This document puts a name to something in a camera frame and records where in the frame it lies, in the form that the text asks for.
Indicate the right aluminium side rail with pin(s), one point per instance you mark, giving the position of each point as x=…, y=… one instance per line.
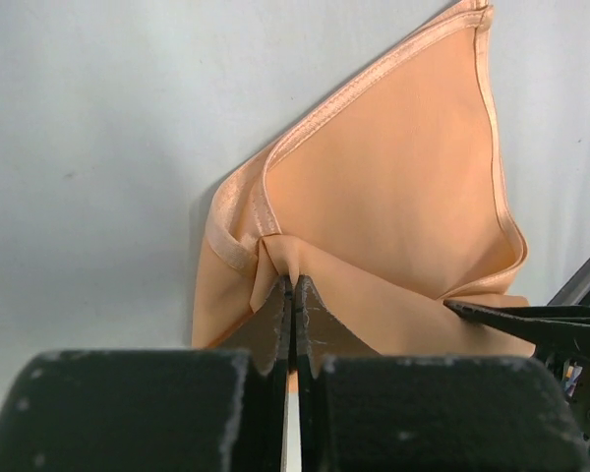
x=585, y=280

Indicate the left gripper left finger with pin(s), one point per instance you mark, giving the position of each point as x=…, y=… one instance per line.
x=156, y=410

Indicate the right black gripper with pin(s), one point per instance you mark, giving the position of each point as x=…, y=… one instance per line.
x=563, y=328

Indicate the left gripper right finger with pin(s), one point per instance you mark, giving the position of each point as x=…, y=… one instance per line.
x=360, y=411

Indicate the orange cloth napkin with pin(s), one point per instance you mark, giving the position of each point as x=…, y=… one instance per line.
x=389, y=196

